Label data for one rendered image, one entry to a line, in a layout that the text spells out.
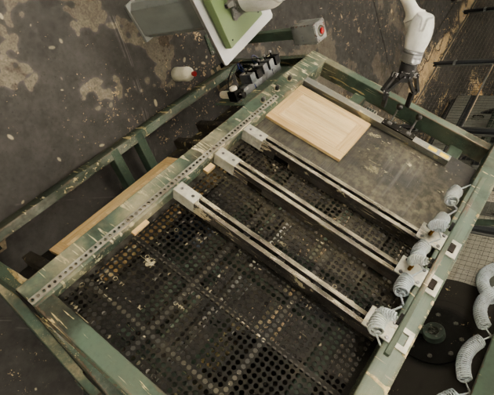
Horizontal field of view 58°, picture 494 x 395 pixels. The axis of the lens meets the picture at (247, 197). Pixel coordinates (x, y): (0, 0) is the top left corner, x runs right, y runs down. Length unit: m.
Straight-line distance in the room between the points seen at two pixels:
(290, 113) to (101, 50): 1.19
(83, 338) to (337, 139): 1.61
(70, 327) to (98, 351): 0.14
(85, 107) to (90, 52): 0.32
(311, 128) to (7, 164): 1.65
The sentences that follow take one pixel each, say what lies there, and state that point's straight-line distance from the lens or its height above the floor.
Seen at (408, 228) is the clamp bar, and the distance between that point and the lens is 2.22.
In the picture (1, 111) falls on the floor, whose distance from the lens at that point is 2.67.
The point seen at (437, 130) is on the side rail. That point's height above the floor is 1.57.
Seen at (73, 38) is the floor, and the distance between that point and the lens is 2.85.
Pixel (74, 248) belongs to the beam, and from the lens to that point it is 1.98.
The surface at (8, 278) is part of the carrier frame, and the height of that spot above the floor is 0.65.
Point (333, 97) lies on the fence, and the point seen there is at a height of 1.08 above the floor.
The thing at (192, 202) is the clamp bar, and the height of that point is 1.02.
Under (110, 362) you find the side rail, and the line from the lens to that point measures 1.76.
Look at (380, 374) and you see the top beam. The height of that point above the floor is 1.92.
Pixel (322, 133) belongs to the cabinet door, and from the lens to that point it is 2.53.
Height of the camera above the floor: 2.51
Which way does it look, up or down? 41 degrees down
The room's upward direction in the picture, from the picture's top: 102 degrees clockwise
